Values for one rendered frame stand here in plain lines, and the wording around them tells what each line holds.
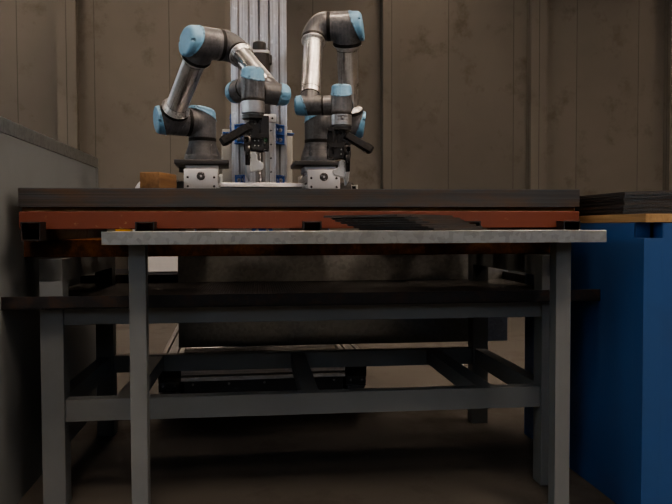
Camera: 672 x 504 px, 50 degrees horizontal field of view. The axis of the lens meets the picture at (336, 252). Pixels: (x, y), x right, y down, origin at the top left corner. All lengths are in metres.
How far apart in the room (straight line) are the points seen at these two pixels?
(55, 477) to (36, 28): 11.26
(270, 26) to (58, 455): 2.05
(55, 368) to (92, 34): 10.97
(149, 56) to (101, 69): 0.80
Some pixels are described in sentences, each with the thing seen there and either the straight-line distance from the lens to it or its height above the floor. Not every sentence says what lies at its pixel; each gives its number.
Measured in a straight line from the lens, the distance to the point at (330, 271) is 2.79.
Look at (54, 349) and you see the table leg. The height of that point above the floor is 0.43.
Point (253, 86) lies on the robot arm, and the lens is 2.36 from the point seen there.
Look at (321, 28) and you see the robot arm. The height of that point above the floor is 1.54.
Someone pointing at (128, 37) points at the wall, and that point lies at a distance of 12.75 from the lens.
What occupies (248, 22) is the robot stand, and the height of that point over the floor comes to 1.67.
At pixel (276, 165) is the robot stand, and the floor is 1.04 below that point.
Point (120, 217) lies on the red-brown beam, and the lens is 2.02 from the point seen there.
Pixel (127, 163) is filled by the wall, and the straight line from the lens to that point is 12.41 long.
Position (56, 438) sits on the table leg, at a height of 0.19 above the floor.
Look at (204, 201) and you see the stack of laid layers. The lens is 1.99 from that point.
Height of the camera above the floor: 0.76
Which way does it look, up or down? 2 degrees down
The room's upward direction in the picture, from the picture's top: straight up
